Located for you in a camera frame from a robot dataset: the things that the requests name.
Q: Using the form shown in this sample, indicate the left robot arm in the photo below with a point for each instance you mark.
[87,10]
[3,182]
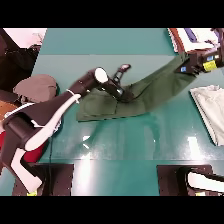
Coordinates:
[40,116]

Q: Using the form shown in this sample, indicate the grey brown garment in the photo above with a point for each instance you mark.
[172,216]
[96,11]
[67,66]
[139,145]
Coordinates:
[36,87]

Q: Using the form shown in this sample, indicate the pale grey garment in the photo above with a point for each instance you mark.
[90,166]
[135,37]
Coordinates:
[211,106]

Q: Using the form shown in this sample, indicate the green shirt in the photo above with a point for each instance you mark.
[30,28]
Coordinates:
[160,86]

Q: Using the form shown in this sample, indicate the heap of clothes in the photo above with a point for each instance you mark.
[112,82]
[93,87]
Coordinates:
[196,38]

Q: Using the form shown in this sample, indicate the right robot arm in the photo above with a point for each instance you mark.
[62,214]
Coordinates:
[206,60]

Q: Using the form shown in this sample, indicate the red garment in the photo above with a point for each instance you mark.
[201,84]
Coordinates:
[35,155]

